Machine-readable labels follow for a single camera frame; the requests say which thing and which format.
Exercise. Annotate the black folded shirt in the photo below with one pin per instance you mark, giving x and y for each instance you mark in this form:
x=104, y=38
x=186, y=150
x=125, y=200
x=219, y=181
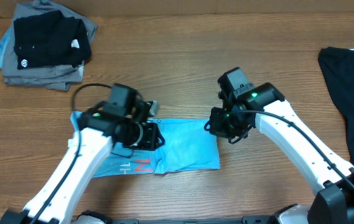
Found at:
x=50, y=39

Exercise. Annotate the light blue t-shirt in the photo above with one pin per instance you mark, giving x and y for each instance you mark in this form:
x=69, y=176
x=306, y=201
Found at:
x=187, y=147

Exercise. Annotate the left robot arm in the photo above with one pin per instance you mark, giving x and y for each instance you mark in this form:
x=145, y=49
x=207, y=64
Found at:
x=123, y=118

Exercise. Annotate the grey folded garment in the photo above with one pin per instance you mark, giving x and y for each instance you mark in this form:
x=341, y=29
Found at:
x=59, y=77

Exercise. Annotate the light blue folded garment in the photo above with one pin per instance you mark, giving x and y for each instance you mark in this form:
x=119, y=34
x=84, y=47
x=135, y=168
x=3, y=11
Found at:
x=3, y=44

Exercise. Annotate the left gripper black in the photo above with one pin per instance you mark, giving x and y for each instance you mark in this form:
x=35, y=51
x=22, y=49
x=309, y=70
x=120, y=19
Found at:
x=150, y=141

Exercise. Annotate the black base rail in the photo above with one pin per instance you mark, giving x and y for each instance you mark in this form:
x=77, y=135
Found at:
x=189, y=221

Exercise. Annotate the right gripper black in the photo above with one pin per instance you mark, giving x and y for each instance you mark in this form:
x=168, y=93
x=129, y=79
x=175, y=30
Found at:
x=219, y=125

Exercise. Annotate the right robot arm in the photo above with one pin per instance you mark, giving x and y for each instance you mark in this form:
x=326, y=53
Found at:
x=264, y=107

